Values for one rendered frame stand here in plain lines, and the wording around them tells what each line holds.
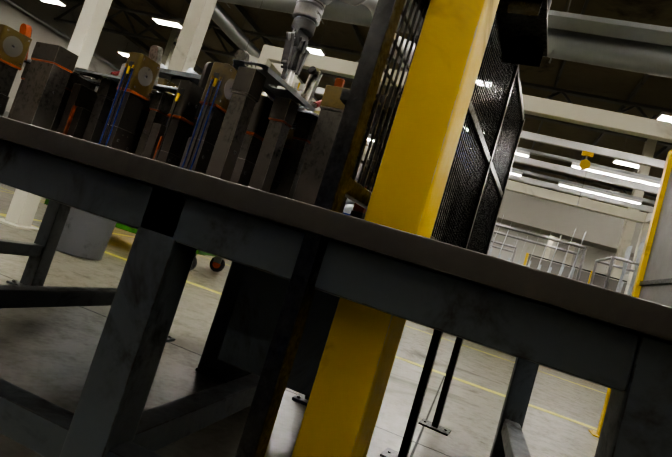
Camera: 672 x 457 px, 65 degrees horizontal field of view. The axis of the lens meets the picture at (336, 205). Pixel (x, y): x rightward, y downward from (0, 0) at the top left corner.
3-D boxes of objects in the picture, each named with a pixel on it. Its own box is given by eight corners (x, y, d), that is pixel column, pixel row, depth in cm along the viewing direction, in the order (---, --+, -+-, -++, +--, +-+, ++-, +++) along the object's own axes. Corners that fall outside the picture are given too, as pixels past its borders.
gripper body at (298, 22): (310, 15, 161) (301, 43, 160) (320, 29, 169) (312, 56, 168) (289, 13, 164) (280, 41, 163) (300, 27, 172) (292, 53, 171)
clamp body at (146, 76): (82, 155, 156) (120, 46, 159) (112, 165, 167) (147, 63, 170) (97, 159, 153) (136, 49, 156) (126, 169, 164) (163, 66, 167)
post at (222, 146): (199, 183, 119) (238, 65, 121) (211, 188, 123) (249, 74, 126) (216, 188, 117) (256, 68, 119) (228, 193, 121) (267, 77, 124)
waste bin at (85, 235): (28, 241, 418) (59, 155, 424) (74, 247, 466) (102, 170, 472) (77, 260, 403) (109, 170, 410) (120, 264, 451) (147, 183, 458)
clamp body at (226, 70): (163, 177, 139) (205, 56, 142) (191, 188, 150) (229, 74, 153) (182, 183, 137) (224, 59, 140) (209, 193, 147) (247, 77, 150)
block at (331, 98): (285, 213, 136) (326, 84, 139) (298, 218, 143) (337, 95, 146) (311, 221, 133) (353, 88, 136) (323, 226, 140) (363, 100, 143)
